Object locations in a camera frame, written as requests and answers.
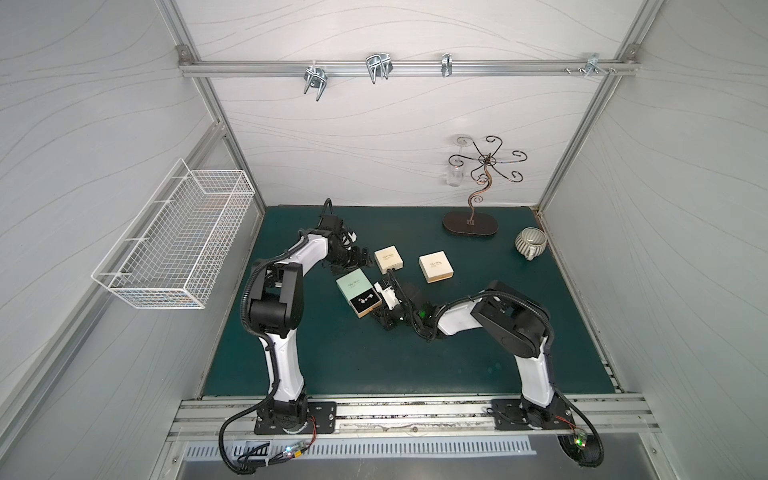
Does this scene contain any mint green jewelry box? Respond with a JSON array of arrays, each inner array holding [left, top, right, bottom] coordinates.
[[336, 269, 382, 318]]

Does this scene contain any cream drawer jewelry box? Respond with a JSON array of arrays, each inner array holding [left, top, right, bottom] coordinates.
[[418, 251, 454, 284]]

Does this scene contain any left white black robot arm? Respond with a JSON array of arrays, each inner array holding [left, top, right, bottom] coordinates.
[[240, 199, 370, 434]]

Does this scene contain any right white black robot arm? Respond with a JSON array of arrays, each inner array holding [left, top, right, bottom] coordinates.
[[373, 271, 568, 430]]

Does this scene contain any black metal jewelry stand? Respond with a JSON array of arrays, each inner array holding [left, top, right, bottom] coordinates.
[[442, 135, 528, 237]]

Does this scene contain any dark green table mat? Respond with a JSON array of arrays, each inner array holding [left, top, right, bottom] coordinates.
[[202, 205, 617, 398]]

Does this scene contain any grey ribbed ceramic ornament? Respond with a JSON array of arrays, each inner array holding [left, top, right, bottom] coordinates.
[[514, 227, 548, 261]]

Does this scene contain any clear glass on stand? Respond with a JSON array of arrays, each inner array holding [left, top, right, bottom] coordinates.
[[446, 135, 474, 187]]

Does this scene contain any left metal clamp hook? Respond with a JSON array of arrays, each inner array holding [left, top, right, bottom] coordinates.
[[303, 65, 328, 102]]

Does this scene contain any metal clamp hook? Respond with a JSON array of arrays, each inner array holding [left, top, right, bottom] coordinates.
[[303, 65, 328, 102], [365, 53, 393, 84]]

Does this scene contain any middle metal clamp hook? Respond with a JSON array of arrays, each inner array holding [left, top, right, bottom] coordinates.
[[365, 53, 393, 84]]

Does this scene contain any small metal clamp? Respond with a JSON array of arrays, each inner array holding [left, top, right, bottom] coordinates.
[[441, 53, 453, 78]]

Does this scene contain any aluminium cross bar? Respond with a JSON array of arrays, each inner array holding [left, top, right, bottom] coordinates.
[[179, 58, 641, 78]]

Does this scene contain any right metal clamp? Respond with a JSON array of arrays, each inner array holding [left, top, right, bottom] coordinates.
[[563, 53, 618, 78]]

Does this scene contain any white wire basket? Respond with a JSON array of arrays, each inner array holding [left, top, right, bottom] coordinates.
[[91, 159, 255, 310]]

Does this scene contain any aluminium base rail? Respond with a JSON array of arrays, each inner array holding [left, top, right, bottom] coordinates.
[[166, 394, 661, 441]]

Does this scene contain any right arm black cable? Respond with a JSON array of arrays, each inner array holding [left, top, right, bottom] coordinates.
[[554, 389, 606, 469]]

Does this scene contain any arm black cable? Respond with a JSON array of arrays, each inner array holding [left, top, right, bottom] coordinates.
[[217, 395, 289, 476], [554, 389, 606, 469]]

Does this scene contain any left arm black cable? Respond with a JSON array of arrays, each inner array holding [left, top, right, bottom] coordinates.
[[217, 395, 289, 476]]

